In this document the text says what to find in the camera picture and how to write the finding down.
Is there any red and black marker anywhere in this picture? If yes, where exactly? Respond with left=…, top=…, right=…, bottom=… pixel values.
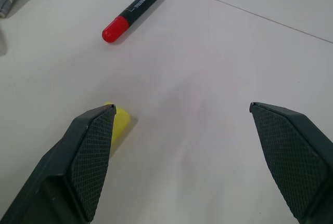
left=101, top=0, right=165, bottom=44

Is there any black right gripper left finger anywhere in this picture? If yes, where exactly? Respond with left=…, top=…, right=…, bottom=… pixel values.
left=0, top=103, right=117, bottom=224

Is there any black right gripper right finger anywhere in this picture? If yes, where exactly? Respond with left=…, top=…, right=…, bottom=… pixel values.
left=249, top=101, right=333, bottom=224

